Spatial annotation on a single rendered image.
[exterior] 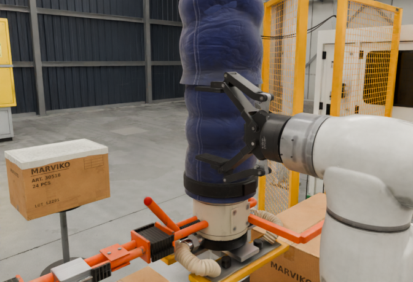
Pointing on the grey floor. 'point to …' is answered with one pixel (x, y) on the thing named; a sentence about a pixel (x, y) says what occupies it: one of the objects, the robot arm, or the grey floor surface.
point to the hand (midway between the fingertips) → (204, 123)
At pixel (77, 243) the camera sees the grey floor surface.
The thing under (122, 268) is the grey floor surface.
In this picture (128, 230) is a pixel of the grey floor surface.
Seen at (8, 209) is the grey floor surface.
